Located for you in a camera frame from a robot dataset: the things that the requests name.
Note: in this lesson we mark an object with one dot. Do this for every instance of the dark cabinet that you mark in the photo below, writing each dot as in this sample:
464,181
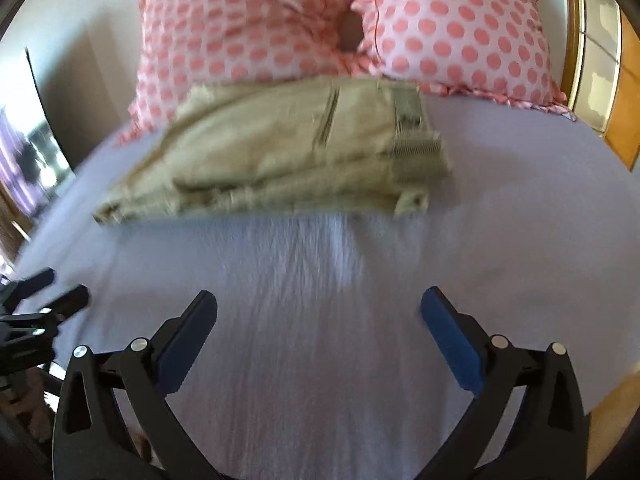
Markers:
30,150

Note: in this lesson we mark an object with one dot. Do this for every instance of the beige pants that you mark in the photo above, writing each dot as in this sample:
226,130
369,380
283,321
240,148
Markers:
295,145

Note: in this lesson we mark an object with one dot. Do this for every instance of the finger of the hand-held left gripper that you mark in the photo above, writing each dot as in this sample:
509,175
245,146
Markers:
70,301
35,280

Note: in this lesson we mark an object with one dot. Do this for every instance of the pink polka dot pillow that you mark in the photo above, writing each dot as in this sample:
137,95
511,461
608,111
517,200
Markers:
450,30
235,40

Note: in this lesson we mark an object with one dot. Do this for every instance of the lavender bed sheet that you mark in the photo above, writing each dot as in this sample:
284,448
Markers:
320,285

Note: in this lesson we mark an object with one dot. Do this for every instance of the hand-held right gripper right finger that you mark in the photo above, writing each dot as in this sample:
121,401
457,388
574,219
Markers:
455,345

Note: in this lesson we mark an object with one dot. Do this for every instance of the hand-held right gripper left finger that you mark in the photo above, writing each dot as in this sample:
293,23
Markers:
182,347

